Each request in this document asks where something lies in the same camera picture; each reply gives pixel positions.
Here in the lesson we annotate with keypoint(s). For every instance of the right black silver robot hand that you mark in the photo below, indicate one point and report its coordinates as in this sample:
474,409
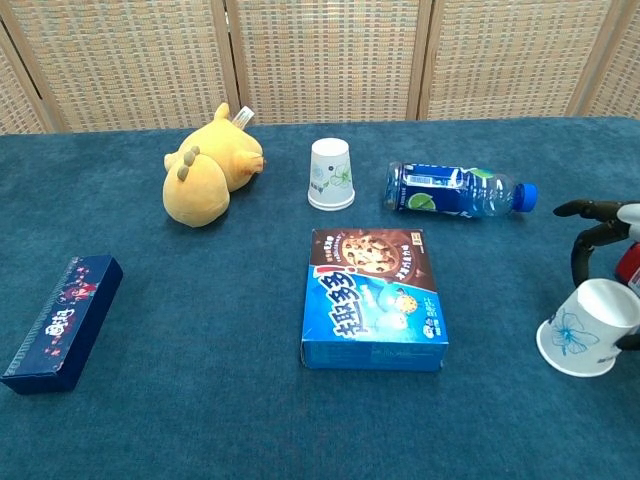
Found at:
605,212

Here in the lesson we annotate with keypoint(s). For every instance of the white paper cup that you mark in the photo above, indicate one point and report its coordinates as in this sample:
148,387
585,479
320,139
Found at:
330,170
330,207
585,325

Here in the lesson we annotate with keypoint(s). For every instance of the woven bamboo screen panel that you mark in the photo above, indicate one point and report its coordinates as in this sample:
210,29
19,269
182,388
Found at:
15,100
325,60
620,75
510,60
125,60

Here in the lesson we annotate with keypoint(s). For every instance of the blue plastic drink bottle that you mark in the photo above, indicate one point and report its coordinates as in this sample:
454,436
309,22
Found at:
450,192

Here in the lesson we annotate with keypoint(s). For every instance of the blue brown cookie box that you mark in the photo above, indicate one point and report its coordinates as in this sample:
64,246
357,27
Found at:
370,300

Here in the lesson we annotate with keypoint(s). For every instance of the yellow plush toy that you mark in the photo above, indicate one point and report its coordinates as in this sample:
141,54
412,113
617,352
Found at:
200,190

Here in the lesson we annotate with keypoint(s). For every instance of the blue table mat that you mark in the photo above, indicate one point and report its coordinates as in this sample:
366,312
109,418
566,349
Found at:
200,425

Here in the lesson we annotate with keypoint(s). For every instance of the long dark blue box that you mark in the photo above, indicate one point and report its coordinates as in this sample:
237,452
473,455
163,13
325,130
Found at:
60,325

